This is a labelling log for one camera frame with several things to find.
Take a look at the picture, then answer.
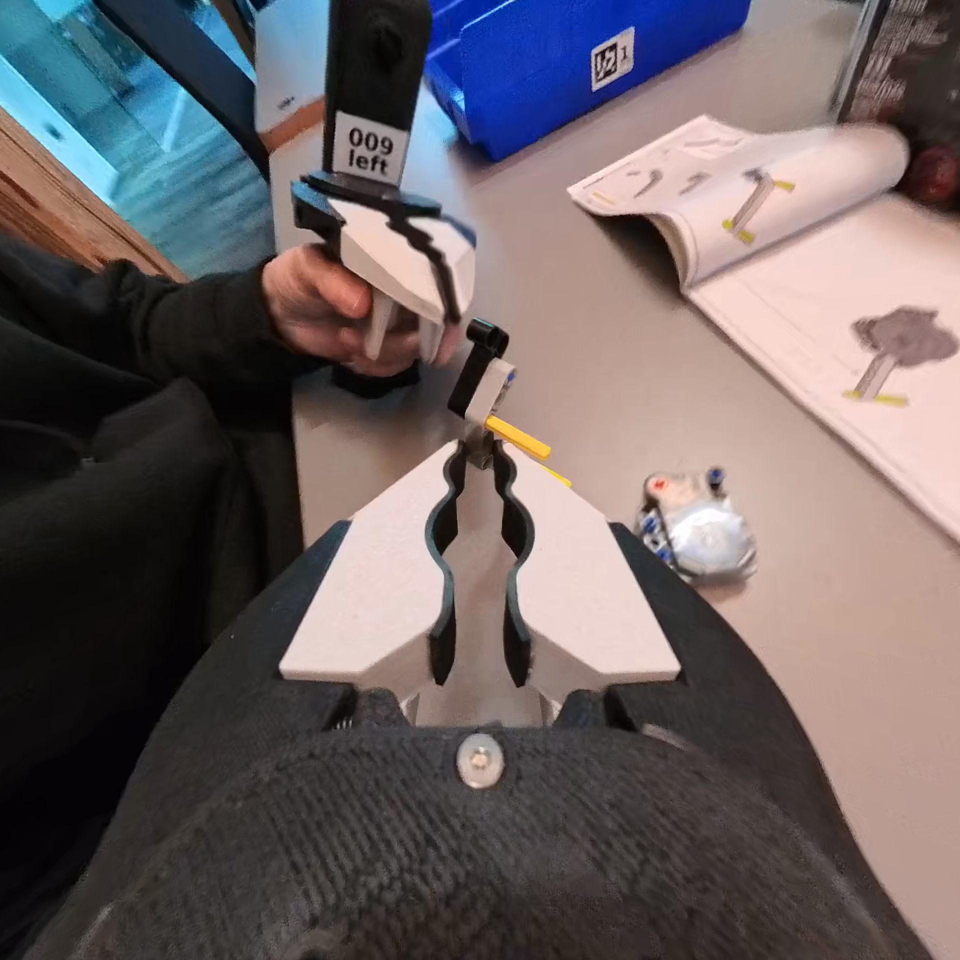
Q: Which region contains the person's left hand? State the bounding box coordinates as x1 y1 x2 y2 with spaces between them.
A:
262 246 462 378

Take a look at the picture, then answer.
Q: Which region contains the open instruction booklet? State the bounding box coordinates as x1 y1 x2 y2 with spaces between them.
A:
567 114 960 545

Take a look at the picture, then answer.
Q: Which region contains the person's black clothing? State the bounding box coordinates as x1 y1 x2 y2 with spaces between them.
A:
0 232 309 960

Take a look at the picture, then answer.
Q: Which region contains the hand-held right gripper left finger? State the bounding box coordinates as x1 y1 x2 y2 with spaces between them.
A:
279 439 460 710

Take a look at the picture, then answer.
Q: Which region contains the blue bin with white sticker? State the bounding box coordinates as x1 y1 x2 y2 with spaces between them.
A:
423 0 753 163

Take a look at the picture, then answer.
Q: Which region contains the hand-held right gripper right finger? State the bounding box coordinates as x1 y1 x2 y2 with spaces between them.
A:
491 441 684 725

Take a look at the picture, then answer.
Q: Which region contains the person's left forearm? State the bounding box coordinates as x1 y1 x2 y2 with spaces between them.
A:
97 255 301 391

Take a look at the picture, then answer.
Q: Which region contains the black toy set box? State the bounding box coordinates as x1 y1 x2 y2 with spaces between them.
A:
832 0 960 207

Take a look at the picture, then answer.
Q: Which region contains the grey toy brick beam assembly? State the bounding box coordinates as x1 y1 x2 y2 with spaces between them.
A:
447 318 575 490

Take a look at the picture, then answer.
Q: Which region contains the dark metal bar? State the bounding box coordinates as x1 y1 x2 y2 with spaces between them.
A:
93 0 271 181

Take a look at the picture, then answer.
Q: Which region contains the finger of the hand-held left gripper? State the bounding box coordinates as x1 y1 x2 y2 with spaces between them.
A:
339 198 451 361
405 216 479 366

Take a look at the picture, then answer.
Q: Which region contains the grey desk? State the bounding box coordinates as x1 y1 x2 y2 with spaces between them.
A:
266 0 960 960

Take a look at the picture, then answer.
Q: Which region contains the grey toy motor block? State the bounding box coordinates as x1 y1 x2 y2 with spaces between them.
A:
633 466 759 585

